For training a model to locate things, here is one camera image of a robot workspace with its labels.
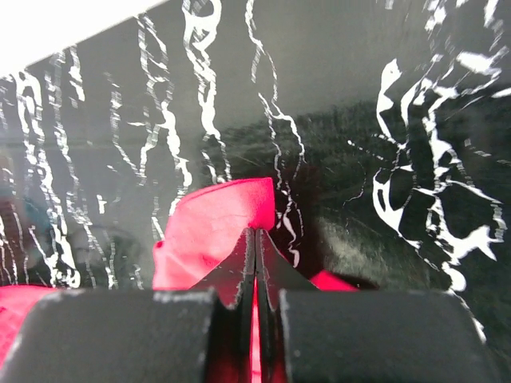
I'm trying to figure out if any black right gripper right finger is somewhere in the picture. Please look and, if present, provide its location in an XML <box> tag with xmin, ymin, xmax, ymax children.
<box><xmin>255</xmin><ymin>230</ymin><xmax>501</xmax><ymax>382</ymax></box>

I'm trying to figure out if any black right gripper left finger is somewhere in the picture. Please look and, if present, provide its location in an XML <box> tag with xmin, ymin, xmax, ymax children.
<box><xmin>1</xmin><ymin>229</ymin><xmax>255</xmax><ymax>382</ymax></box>

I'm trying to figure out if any red t-shirt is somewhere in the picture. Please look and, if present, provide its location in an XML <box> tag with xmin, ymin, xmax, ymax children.
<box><xmin>1</xmin><ymin>177</ymin><xmax>358</xmax><ymax>375</ymax></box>

